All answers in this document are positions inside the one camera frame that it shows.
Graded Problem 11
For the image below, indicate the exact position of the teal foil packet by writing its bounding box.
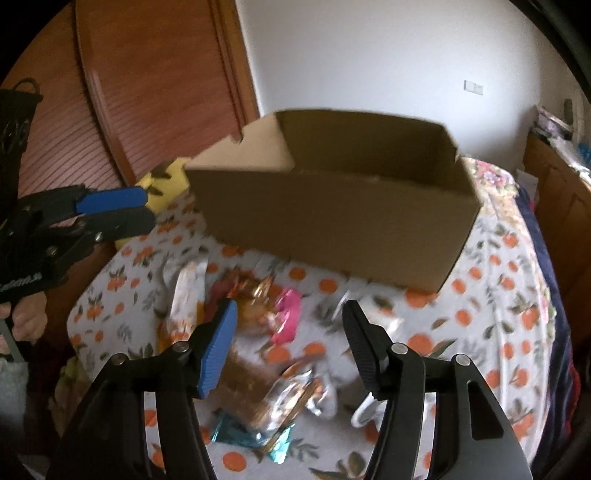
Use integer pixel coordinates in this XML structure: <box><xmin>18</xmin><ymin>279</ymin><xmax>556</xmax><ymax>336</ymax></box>
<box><xmin>210</xmin><ymin>410</ymin><xmax>297</xmax><ymax>463</ymax></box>

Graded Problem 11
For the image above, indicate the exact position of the floral quilt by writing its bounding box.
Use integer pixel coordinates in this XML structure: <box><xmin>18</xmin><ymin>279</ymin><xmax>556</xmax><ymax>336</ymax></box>
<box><xmin>462</xmin><ymin>157</ymin><xmax>519</xmax><ymax>200</ymax></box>

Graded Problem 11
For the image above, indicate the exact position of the pile of boxes and papers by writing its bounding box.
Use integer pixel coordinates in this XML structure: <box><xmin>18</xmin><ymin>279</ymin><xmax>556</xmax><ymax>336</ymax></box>
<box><xmin>533</xmin><ymin>98</ymin><xmax>591</xmax><ymax>185</ymax></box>

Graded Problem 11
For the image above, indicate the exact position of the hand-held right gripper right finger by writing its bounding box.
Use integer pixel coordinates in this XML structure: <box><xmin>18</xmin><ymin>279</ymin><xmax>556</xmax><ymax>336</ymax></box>
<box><xmin>342</xmin><ymin>300</ymin><xmax>534</xmax><ymax>480</ymax></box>

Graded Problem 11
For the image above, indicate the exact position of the person's left hand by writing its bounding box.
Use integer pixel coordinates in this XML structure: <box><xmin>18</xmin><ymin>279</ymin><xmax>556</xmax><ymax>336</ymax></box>
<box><xmin>0</xmin><ymin>291</ymin><xmax>48</xmax><ymax>343</ymax></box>

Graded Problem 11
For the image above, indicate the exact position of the wooden slatted door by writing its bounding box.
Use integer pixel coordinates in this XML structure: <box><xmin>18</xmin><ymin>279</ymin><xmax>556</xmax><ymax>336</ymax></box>
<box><xmin>0</xmin><ymin>0</ymin><xmax>260</xmax><ymax>282</ymax></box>

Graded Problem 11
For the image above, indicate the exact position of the brown cardboard box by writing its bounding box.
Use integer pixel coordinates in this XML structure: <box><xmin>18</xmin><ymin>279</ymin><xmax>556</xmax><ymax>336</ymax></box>
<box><xmin>185</xmin><ymin>109</ymin><xmax>481</xmax><ymax>294</ymax></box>

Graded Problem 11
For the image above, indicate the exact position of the pink snack packet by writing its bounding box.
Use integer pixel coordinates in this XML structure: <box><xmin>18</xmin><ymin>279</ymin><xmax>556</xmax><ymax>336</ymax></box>
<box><xmin>270</xmin><ymin>288</ymin><xmax>302</xmax><ymax>345</ymax></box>

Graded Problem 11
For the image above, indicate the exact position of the white sausage packet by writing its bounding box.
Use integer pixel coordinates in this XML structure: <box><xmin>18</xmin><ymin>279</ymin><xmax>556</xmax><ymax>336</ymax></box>
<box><xmin>161</xmin><ymin>259</ymin><xmax>209</xmax><ymax>333</ymax></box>

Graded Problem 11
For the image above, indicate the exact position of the clear packet of brown snacks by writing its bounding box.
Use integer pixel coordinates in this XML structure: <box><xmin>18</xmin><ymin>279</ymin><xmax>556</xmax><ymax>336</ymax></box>
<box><xmin>221</xmin><ymin>344</ymin><xmax>296</xmax><ymax>432</ymax></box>

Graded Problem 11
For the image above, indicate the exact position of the yellow plush pillow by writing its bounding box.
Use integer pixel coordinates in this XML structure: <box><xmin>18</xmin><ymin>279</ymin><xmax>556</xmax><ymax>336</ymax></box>
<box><xmin>115</xmin><ymin>157</ymin><xmax>195</xmax><ymax>250</ymax></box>

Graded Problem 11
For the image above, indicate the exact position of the dark blue blanket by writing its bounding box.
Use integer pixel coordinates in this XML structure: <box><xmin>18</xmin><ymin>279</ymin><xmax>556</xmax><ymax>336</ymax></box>
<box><xmin>512</xmin><ymin>182</ymin><xmax>580</xmax><ymax>416</ymax></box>

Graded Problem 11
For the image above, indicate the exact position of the orange brown snack packet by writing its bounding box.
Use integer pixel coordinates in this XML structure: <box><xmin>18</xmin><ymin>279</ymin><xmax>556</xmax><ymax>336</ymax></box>
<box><xmin>221</xmin><ymin>271</ymin><xmax>283</xmax><ymax>334</ymax></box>

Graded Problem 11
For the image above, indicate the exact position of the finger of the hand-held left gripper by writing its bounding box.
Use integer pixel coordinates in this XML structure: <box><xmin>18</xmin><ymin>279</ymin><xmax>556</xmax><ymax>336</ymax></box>
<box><xmin>18</xmin><ymin>185</ymin><xmax>149</xmax><ymax>217</ymax></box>
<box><xmin>69</xmin><ymin>209</ymin><xmax>157</xmax><ymax>243</ymax></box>

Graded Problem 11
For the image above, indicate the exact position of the orange print bed sheet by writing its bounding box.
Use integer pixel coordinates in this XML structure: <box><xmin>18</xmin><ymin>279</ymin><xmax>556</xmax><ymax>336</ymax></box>
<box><xmin>67</xmin><ymin>157</ymin><xmax>571</xmax><ymax>480</ymax></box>

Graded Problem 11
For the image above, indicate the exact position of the person's left forearm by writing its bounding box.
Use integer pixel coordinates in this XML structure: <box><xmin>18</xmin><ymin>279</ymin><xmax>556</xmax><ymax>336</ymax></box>
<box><xmin>0</xmin><ymin>360</ymin><xmax>29</xmax><ymax>437</ymax></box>

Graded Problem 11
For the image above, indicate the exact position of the silver foil packet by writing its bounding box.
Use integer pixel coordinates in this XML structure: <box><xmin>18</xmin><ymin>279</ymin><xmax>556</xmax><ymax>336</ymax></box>
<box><xmin>277</xmin><ymin>362</ymin><xmax>339</xmax><ymax>417</ymax></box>

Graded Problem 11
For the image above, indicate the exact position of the wooden cabinet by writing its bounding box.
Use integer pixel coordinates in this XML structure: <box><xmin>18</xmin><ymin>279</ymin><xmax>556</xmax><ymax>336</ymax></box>
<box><xmin>523</xmin><ymin>133</ymin><xmax>591</xmax><ymax>356</ymax></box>

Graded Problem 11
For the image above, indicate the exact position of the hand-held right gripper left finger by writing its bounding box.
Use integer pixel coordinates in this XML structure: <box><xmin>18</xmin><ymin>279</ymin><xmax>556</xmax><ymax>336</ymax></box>
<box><xmin>46</xmin><ymin>300</ymin><xmax>238</xmax><ymax>480</ymax></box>

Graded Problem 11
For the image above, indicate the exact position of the small white packet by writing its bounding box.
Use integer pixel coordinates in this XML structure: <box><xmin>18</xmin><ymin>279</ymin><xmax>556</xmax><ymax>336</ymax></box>
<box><xmin>350</xmin><ymin>391</ymin><xmax>385</xmax><ymax>428</ymax></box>

